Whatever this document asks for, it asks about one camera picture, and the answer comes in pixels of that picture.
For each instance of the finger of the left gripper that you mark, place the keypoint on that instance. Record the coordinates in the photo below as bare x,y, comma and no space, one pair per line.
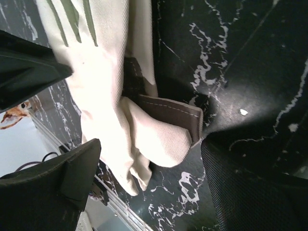
26,69

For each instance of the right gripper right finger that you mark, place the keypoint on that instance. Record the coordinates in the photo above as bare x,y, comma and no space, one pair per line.
249,196

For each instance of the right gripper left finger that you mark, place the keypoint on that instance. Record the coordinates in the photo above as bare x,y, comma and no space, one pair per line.
51,195

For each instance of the white grey glove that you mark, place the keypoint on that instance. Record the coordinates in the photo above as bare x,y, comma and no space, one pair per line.
108,45

